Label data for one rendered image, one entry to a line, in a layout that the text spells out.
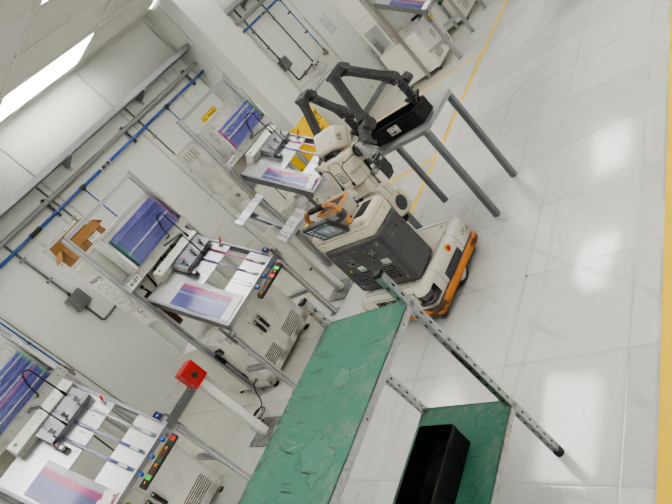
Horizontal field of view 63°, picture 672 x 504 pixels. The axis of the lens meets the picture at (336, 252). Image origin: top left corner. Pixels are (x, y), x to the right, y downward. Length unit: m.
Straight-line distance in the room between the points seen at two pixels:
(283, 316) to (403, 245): 1.64
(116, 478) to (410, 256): 2.12
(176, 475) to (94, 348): 1.97
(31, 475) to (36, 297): 2.14
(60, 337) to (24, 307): 0.40
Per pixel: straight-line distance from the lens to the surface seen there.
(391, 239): 3.19
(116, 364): 5.67
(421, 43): 7.75
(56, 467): 3.79
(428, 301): 3.30
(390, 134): 3.85
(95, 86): 6.61
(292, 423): 1.91
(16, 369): 3.92
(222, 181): 5.20
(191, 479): 4.09
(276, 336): 4.50
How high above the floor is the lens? 1.83
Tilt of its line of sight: 20 degrees down
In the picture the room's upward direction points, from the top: 46 degrees counter-clockwise
